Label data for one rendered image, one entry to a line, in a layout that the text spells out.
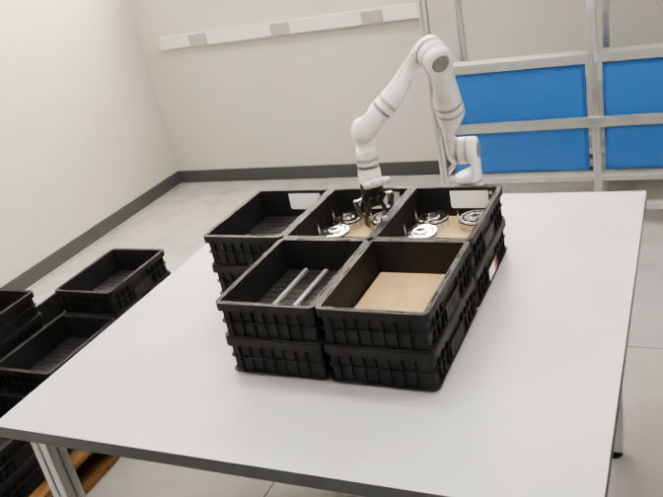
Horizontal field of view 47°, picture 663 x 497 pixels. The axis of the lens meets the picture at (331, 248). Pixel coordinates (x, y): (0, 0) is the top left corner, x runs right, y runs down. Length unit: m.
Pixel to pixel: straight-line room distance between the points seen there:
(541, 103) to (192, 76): 2.84
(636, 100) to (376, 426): 2.65
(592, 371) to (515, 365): 0.18
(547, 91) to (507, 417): 2.56
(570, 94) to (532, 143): 0.33
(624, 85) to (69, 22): 3.56
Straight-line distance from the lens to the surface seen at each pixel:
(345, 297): 2.03
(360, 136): 2.36
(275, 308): 1.94
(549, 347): 2.04
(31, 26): 5.36
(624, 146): 4.16
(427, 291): 2.08
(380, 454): 1.76
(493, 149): 4.26
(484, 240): 2.26
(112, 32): 5.92
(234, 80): 5.77
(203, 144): 6.10
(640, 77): 4.05
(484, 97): 4.18
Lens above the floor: 1.82
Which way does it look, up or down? 24 degrees down
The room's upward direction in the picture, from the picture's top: 12 degrees counter-clockwise
